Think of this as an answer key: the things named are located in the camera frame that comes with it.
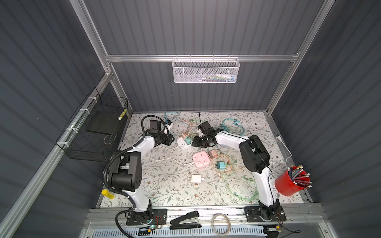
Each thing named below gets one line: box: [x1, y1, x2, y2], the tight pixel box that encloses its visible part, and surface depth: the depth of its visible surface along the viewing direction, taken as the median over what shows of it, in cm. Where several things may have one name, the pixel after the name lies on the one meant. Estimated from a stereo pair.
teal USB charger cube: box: [216, 161, 226, 170], surface depth 91 cm
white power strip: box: [176, 137, 193, 149], surface depth 101 cm
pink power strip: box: [192, 150, 210, 168], surface depth 93 cm
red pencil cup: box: [274, 164, 314, 197], surface depth 75 cm
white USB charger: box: [191, 174, 204, 183], surface depth 86 cm
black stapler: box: [169, 210, 202, 230], surface depth 72 cm
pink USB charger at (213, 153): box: [208, 149, 219, 159], surface depth 96 cm
